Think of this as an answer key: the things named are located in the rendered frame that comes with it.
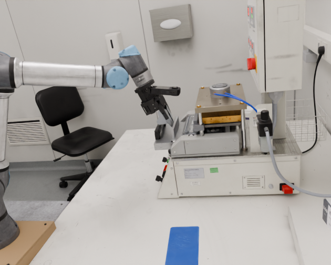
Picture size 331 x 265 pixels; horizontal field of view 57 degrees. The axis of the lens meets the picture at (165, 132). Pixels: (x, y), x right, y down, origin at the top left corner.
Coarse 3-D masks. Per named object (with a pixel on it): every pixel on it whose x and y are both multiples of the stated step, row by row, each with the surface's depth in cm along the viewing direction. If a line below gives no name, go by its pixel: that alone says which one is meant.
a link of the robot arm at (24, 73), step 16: (0, 64) 91; (16, 64) 93; (32, 64) 95; (48, 64) 97; (64, 64) 99; (80, 64) 101; (0, 80) 92; (16, 80) 93; (32, 80) 95; (48, 80) 97; (64, 80) 98; (80, 80) 100; (96, 80) 101; (112, 80) 101; (128, 80) 103
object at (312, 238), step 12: (288, 216) 100; (300, 216) 96; (312, 216) 95; (300, 228) 91; (312, 228) 90; (324, 228) 90; (300, 240) 87; (312, 240) 86; (324, 240) 85; (300, 252) 83; (312, 252) 82; (324, 252) 82; (300, 264) 83; (312, 264) 79; (324, 264) 78
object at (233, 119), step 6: (204, 114) 116; (210, 114) 115; (216, 114) 114; (222, 114) 113; (228, 114) 113; (234, 114) 112; (240, 114) 111; (204, 120) 113; (210, 120) 113; (216, 120) 113; (222, 120) 112; (228, 120) 112; (234, 120) 111; (240, 120) 111; (204, 126) 114; (210, 126) 114; (216, 126) 113; (222, 126) 113
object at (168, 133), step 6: (174, 120) 129; (168, 126) 134; (174, 126) 123; (180, 126) 132; (228, 126) 125; (162, 132) 129; (168, 132) 128; (174, 132) 122; (180, 132) 126; (162, 138) 123; (168, 138) 122; (174, 138) 121; (156, 144) 120; (162, 144) 119; (168, 144) 119
